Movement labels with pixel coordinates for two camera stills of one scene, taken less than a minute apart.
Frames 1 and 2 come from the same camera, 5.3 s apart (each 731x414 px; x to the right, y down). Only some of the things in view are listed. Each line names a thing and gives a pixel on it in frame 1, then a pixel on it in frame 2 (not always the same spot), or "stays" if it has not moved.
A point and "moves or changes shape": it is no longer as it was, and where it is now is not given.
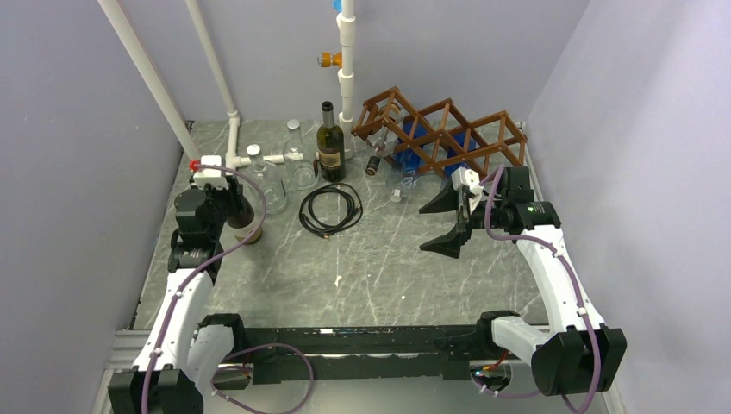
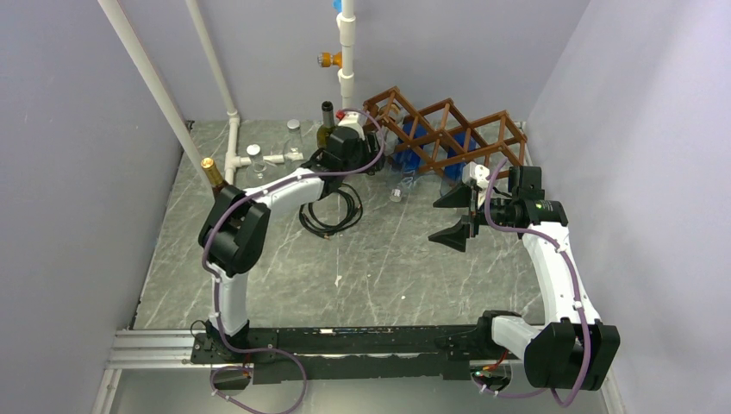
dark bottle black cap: (373, 162) moves or changes shape
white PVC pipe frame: (234, 159) stays
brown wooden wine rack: (442, 141) stays
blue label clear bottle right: (459, 153) stays
